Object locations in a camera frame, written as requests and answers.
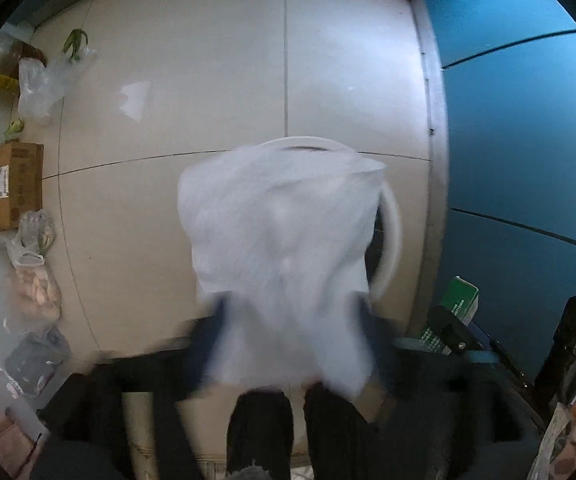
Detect grey fuzzy slipper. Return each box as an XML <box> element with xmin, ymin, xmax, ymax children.
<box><xmin>228</xmin><ymin>462</ymin><xmax>280</xmax><ymax>480</ymax></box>

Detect blue stove cabinet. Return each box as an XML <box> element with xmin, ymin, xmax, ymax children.
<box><xmin>418</xmin><ymin>0</ymin><xmax>576</xmax><ymax>391</ymax></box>

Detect green vegetable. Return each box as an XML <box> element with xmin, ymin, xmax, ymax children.
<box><xmin>63</xmin><ymin>29</ymin><xmax>90</xmax><ymax>63</ymax></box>

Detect plastic bag of buns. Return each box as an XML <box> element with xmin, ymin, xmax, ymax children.
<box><xmin>10</xmin><ymin>265</ymin><xmax>64</xmax><ymax>322</ymax></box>

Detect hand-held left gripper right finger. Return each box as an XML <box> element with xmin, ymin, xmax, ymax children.
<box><xmin>360</xmin><ymin>304</ymin><xmax>545</xmax><ymax>480</ymax></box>

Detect clear plastic bag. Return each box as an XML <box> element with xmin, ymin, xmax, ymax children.
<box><xmin>17</xmin><ymin>47</ymin><xmax>98</xmax><ymax>123</ymax></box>

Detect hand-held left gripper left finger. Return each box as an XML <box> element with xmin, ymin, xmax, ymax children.
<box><xmin>38</xmin><ymin>300</ymin><xmax>230</xmax><ymax>480</ymax></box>

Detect person's dark trousers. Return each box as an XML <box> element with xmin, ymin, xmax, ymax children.
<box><xmin>225</xmin><ymin>382</ymin><xmax>371</xmax><ymax>480</ymax></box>

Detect white rimmed trash bin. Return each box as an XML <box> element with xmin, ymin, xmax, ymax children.
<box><xmin>255</xmin><ymin>136</ymin><xmax>403</xmax><ymax>303</ymax></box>

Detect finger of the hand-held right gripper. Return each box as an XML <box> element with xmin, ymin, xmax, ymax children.
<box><xmin>425</xmin><ymin>304</ymin><xmax>501</xmax><ymax>366</ymax></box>

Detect cooking oil bottle yellow cap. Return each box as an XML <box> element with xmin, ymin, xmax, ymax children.
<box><xmin>0</xmin><ymin>40</ymin><xmax>49</xmax><ymax>93</ymax></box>

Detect plastic bag of vegetables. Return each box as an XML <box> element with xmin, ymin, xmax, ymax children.
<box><xmin>0</xmin><ymin>209</ymin><xmax>56</xmax><ymax>268</ymax></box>

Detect brown cardboard box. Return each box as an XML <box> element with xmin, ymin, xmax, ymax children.
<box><xmin>0</xmin><ymin>141</ymin><xmax>45</xmax><ymax>233</ymax></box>

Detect green and white carton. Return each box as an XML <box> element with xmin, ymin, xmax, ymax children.
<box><xmin>440</xmin><ymin>276</ymin><xmax>480</xmax><ymax>326</ymax></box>

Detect large clear water bottle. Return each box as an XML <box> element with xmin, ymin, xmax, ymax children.
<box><xmin>0</xmin><ymin>327</ymin><xmax>71</xmax><ymax>396</ymax></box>

